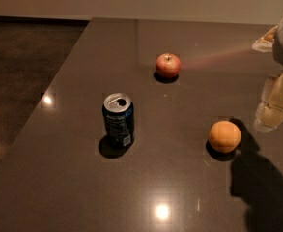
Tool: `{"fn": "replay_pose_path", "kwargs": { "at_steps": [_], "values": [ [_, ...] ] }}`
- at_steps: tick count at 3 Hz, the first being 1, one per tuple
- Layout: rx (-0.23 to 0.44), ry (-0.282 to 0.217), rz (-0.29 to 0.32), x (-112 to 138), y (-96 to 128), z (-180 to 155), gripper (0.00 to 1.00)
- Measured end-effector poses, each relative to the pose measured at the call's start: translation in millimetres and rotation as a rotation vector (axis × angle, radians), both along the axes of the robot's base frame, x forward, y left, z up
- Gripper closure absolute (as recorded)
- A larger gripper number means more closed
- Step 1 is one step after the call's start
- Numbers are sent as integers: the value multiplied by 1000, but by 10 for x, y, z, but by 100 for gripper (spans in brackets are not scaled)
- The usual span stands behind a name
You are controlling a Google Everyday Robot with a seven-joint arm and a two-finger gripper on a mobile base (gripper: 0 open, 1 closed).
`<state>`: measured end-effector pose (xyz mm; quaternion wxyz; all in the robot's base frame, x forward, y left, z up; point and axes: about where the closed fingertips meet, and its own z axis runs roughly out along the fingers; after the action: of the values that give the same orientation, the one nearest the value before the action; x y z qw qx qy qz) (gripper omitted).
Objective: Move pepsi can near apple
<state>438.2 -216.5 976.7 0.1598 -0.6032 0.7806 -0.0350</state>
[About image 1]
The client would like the orange fruit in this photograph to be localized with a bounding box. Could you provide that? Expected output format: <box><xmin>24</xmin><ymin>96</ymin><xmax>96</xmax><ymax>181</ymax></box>
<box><xmin>208</xmin><ymin>121</ymin><xmax>241</xmax><ymax>154</ymax></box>

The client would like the dark blue pepsi can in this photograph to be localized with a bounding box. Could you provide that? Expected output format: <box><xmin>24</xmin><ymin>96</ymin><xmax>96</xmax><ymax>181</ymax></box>
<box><xmin>102</xmin><ymin>93</ymin><xmax>134</xmax><ymax>148</ymax></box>

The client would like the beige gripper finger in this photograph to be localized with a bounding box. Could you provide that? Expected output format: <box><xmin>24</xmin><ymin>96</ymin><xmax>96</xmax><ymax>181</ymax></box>
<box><xmin>254</xmin><ymin>72</ymin><xmax>283</xmax><ymax>133</ymax></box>
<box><xmin>252</xmin><ymin>26</ymin><xmax>277</xmax><ymax>53</ymax></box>

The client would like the red apple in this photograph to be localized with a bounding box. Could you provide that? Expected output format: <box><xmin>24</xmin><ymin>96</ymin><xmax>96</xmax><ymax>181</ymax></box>
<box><xmin>156</xmin><ymin>53</ymin><xmax>181</xmax><ymax>79</ymax></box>

